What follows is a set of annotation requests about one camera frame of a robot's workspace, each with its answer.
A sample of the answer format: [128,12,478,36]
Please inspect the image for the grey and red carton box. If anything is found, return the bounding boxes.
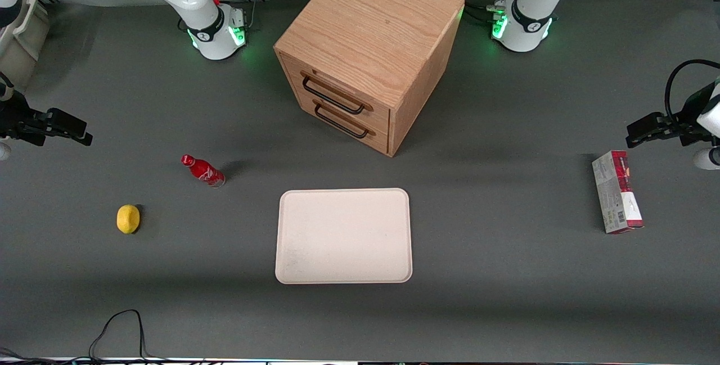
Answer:
[592,150,645,235]

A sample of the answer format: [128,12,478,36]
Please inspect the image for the oak wooden cabinet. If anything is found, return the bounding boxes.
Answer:
[274,0,465,157]

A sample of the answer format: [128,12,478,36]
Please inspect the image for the wooden drawer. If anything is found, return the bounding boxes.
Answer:
[280,55,391,133]
[295,95,390,155]

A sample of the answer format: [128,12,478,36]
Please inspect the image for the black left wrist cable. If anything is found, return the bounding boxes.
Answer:
[665,60,720,119]

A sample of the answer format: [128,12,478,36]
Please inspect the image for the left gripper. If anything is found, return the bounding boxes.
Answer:
[626,81,720,148]

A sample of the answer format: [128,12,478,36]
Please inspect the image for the black cable on table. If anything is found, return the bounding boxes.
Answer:
[0,309,169,363]

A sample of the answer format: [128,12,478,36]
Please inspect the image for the beige plastic tray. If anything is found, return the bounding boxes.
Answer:
[275,188,413,285]

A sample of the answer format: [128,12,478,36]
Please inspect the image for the red soda bottle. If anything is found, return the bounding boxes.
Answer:
[181,154,226,188]

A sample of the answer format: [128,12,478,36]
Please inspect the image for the yellow lemon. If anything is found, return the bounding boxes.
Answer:
[116,204,141,235]

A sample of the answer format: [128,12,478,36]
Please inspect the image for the beige plastic bin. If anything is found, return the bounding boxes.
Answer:
[0,0,50,93]

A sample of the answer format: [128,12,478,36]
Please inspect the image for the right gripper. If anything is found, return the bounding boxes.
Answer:
[0,91,93,147]

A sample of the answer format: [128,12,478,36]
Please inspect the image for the black metal drawer handle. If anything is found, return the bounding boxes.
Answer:
[313,102,376,139]
[301,71,373,115]

